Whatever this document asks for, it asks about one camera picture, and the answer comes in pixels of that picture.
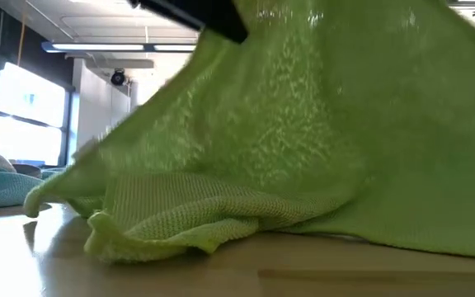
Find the green microfiber towel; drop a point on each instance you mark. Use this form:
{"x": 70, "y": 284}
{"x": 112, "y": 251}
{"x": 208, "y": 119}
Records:
{"x": 303, "y": 144}

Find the long ceiling light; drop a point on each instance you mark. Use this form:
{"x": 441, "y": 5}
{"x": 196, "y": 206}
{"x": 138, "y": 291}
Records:
{"x": 97, "y": 46}

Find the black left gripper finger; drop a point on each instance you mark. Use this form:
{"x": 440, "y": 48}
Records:
{"x": 204, "y": 14}

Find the black ceiling mount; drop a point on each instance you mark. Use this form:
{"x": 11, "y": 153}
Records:
{"x": 464, "y": 3}

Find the large window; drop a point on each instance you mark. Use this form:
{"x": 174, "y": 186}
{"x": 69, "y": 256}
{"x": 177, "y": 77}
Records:
{"x": 27, "y": 103}

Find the black ceiling camera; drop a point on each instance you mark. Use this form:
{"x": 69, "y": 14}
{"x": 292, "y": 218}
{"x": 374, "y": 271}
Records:
{"x": 118, "y": 77}

